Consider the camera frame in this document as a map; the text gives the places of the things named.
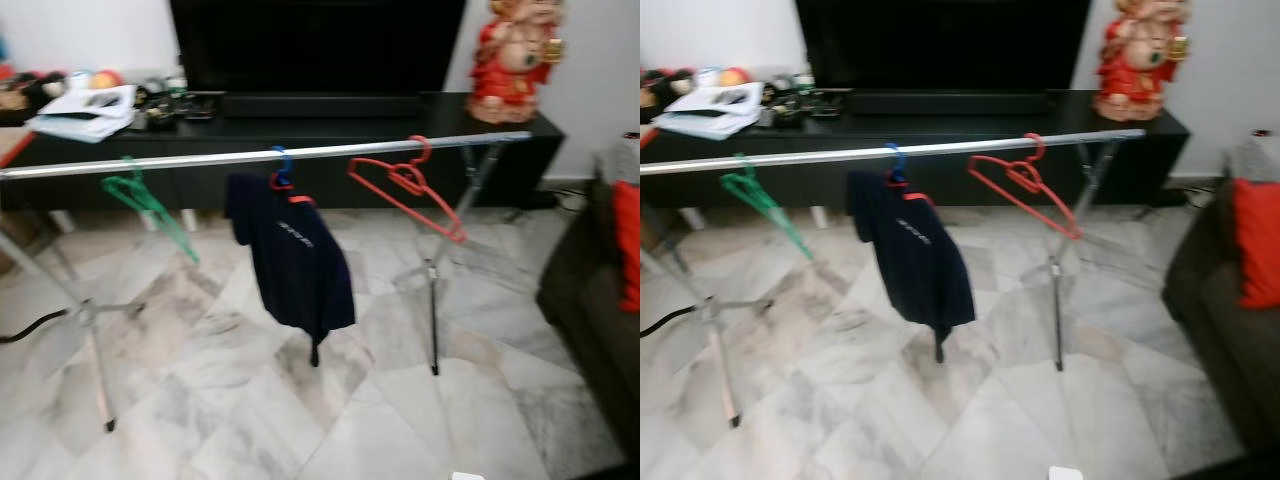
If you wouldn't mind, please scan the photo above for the red plastic hanger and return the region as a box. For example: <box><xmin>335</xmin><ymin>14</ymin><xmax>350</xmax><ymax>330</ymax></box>
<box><xmin>346</xmin><ymin>135</ymin><xmax>469</xmax><ymax>245</ymax></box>
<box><xmin>966</xmin><ymin>132</ymin><xmax>1086</xmax><ymax>241</ymax></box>

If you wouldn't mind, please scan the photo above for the green plastic hanger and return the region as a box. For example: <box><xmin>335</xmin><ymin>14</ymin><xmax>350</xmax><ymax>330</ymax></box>
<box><xmin>718</xmin><ymin>153</ymin><xmax>816</xmax><ymax>261</ymax></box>
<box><xmin>100</xmin><ymin>156</ymin><xmax>201</xmax><ymax>265</ymax></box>

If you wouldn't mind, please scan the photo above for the black soundbar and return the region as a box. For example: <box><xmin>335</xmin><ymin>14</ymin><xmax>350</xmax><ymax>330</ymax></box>
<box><xmin>850</xmin><ymin>90</ymin><xmax>1049</xmax><ymax>116</ymax></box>

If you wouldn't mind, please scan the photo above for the red laughing Buddha figurine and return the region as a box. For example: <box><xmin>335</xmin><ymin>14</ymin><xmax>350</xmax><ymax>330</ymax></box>
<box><xmin>1093</xmin><ymin>0</ymin><xmax>1193</xmax><ymax>123</ymax></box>
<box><xmin>467</xmin><ymin>0</ymin><xmax>567</xmax><ymax>126</ymax></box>

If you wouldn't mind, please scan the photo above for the dark brown fabric sofa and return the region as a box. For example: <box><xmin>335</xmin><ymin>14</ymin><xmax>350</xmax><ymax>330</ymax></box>
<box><xmin>537</xmin><ymin>140</ymin><xmax>640</xmax><ymax>466</ymax></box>
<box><xmin>1160</xmin><ymin>130</ymin><xmax>1280</xmax><ymax>456</ymax></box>

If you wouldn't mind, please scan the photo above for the black television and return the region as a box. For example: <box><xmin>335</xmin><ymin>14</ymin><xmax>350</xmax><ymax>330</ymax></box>
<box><xmin>795</xmin><ymin>0</ymin><xmax>1093</xmax><ymax>96</ymax></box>
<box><xmin>168</xmin><ymin>0</ymin><xmax>467</xmax><ymax>96</ymax></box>

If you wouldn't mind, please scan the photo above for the stack of white papers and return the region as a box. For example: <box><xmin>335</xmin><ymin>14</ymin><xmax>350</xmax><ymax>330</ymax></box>
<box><xmin>655</xmin><ymin>82</ymin><xmax>766</xmax><ymax>141</ymax></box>
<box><xmin>25</xmin><ymin>84</ymin><xmax>139</xmax><ymax>144</ymax></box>

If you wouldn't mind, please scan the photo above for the silver metal clothes rack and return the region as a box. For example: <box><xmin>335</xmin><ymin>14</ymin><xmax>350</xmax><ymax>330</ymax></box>
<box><xmin>640</xmin><ymin>128</ymin><xmax>1148</xmax><ymax>429</ymax></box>
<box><xmin>0</xmin><ymin>130</ymin><xmax>536</xmax><ymax>434</ymax></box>

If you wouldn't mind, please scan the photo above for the red cushion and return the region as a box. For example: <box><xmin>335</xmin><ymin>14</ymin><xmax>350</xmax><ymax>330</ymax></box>
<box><xmin>612</xmin><ymin>180</ymin><xmax>640</xmax><ymax>314</ymax></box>
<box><xmin>1232</xmin><ymin>178</ymin><xmax>1280</xmax><ymax>311</ymax></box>

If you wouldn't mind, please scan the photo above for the black TV cabinet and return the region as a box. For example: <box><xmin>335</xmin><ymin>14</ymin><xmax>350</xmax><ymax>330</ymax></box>
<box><xmin>640</xmin><ymin>90</ymin><xmax>1191</xmax><ymax>211</ymax></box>
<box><xmin>0</xmin><ymin>92</ymin><xmax>566</xmax><ymax>213</ymax></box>

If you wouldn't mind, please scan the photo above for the navy shirt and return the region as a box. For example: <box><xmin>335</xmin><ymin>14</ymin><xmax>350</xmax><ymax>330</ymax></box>
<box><xmin>224</xmin><ymin>172</ymin><xmax>358</xmax><ymax>367</ymax></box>
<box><xmin>847</xmin><ymin>168</ymin><xmax>976</xmax><ymax>363</ymax></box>

